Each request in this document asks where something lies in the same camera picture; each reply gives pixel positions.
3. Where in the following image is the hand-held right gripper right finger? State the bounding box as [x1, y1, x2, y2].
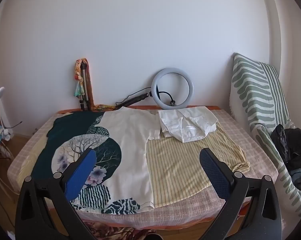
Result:
[199, 147, 283, 240]

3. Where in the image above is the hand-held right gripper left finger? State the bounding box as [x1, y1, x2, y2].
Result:
[15, 148, 97, 240]

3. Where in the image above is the white and green printed shirt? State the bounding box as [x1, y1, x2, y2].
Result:
[32, 107, 161, 215]

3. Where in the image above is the pile of black clothes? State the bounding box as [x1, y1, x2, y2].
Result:
[270, 124, 301, 190]

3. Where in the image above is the yellow striped shirt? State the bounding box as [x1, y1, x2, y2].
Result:
[145, 124, 251, 208]

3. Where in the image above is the beige plaid blanket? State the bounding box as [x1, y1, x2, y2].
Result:
[7, 107, 281, 230]

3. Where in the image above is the small white shirt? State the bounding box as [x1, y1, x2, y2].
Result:
[158, 106, 219, 143]

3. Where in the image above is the pale yellow cloth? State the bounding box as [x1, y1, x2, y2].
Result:
[22, 137, 51, 180]

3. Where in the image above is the dark floral cloth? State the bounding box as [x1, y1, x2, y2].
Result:
[83, 221, 151, 240]

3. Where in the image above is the green and white patterned cloth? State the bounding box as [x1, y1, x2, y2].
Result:
[229, 52, 301, 217]

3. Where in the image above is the black ring light stand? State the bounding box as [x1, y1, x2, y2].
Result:
[115, 92, 152, 108]

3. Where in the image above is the black ring light cable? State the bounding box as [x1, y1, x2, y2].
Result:
[156, 84, 176, 105]

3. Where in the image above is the white ring light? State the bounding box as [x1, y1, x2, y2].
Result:
[151, 67, 194, 110]

